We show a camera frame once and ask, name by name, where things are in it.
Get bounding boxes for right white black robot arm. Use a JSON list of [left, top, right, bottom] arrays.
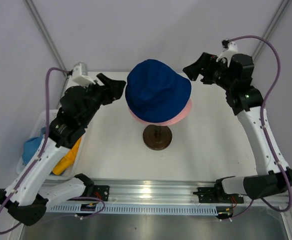
[[183, 52, 292, 202]]

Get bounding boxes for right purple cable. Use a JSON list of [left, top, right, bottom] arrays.
[[227, 35, 292, 213]]

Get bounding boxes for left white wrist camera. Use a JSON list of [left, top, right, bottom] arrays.
[[69, 62, 96, 87]]

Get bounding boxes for light blue hat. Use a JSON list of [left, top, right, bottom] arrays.
[[22, 127, 46, 165]]

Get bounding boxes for dark round wooden stand base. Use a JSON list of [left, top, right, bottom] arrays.
[[143, 124, 172, 151]]

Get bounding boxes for aluminium corner post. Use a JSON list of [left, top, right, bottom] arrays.
[[23, 0, 66, 70], [252, 0, 292, 62]]

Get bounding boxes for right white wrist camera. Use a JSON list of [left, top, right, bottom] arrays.
[[216, 39, 238, 64]]

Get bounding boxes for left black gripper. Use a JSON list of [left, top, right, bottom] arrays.
[[80, 73, 126, 126]]

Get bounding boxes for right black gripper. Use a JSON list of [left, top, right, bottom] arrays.
[[182, 52, 235, 92]]

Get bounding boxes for pink bucket hat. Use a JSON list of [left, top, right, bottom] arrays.
[[129, 99, 192, 127]]

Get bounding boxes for yellow hat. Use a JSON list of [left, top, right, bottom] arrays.
[[52, 138, 82, 176]]

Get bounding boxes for left aluminium corner post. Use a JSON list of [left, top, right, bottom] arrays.
[[23, 0, 66, 70]]

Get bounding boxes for right aluminium corner post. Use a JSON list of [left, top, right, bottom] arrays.
[[252, 0, 292, 62]]

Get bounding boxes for white plastic basket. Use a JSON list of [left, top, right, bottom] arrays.
[[16, 109, 86, 181]]

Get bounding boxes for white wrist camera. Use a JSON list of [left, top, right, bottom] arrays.
[[216, 39, 238, 64], [69, 62, 96, 87]]

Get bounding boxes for white slotted cable duct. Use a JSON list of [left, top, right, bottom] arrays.
[[47, 203, 218, 216]]

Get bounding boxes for dark blue bucket hat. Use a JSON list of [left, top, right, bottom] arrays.
[[125, 59, 192, 124]]

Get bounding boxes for aluminium mounting rail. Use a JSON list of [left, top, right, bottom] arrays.
[[43, 178, 292, 208]]

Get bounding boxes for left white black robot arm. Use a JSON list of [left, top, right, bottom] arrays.
[[0, 73, 126, 226]]

